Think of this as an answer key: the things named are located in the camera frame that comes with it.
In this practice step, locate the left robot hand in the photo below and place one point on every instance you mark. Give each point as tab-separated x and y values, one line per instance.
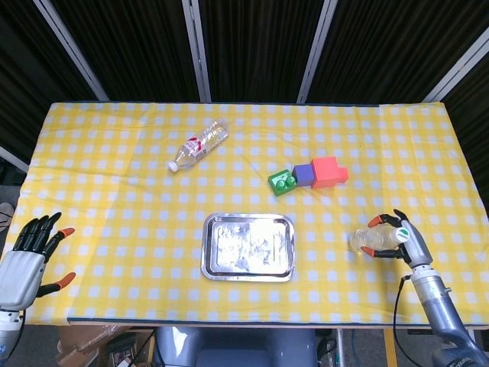
19	273

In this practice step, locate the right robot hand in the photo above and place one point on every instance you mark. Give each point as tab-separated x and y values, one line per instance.
418	250

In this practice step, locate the transparent bottle green cap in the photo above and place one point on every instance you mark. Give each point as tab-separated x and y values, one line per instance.
376	238

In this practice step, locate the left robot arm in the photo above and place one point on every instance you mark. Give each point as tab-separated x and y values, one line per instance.
7	329

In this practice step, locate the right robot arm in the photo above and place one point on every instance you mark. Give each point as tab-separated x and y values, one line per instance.
439	306

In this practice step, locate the metal tray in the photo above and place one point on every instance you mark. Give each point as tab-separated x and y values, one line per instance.
248	248

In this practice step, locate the transparent bottle red label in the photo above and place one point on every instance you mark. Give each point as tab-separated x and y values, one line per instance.
198	145

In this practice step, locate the cardboard box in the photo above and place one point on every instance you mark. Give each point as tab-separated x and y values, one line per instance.
82	344

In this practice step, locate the yellow table leg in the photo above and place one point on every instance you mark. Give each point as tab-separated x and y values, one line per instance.
389	348

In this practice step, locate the small red cube block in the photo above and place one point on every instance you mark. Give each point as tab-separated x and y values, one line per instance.
344	175

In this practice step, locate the yellow checkered tablecloth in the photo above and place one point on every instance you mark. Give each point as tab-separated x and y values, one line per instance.
114	210

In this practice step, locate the large red cube block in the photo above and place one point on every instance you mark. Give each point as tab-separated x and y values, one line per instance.
326	172

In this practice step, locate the silver table leg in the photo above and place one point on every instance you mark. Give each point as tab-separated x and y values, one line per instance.
340	348

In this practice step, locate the purple cube block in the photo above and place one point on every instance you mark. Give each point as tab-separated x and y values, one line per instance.
304	174

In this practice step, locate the green building block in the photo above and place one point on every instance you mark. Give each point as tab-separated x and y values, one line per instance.
280	183

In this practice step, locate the grey robot torso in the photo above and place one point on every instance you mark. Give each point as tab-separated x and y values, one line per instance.
237	348

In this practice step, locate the white partition frame post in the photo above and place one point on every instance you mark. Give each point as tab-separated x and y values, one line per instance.
13	158
72	49
196	49
317	49
456	70

